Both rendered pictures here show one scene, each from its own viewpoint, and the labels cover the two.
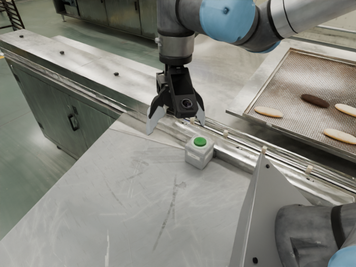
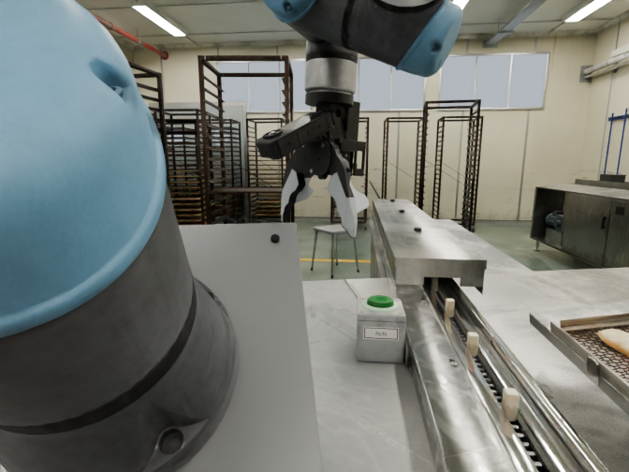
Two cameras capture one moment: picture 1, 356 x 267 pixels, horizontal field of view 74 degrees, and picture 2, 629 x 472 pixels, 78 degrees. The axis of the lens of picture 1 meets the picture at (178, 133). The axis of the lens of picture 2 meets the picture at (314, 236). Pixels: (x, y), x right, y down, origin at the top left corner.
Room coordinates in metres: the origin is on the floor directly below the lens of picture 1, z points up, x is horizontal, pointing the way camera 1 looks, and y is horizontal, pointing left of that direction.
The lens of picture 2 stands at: (0.18, -0.50, 1.11)
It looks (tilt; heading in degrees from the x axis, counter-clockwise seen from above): 11 degrees down; 60
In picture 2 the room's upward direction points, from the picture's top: straight up
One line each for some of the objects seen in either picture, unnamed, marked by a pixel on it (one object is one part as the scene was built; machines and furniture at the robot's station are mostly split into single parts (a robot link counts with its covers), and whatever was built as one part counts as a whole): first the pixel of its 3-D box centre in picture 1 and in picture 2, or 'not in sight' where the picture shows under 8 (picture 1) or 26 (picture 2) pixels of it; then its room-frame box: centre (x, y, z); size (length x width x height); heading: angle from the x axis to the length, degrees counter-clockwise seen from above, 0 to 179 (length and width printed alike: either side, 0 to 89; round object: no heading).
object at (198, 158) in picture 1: (199, 154); (380, 339); (0.54, -0.07, 0.84); 0.08 x 0.08 x 0.11; 54
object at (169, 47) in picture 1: (174, 43); (329, 81); (0.49, 0.01, 1.23); 0.08 x 0.08 x 0.05
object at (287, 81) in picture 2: not in sight; (254, 191); (1.22, 2.28, 0.89); 0.60 x 0.59 x 1.78; 150
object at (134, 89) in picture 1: (72, 63); (403, 224); (1.13, 0.53, 0.89); 1.25 x 0.18 x 0.09; 54
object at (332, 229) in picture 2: not in sight; (334, 249); (2.24, 2.72, 0.23); 0.36 x 0.36 x 0.46; 7
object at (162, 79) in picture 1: (174, 78); (330, 139); (0.49, 0.01, 1.14); 0.09 x 0.08 x 0.12; 16
